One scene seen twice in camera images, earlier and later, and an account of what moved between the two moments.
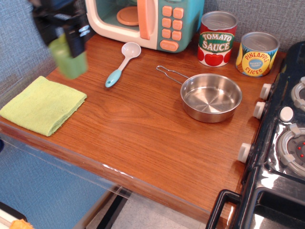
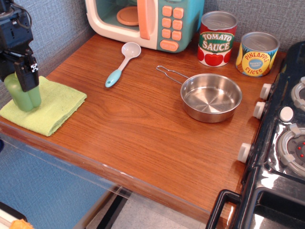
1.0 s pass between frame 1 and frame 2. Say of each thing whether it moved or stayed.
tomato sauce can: stayed
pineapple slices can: stayed
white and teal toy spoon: stayed
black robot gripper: moved
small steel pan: stayed
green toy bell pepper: moved
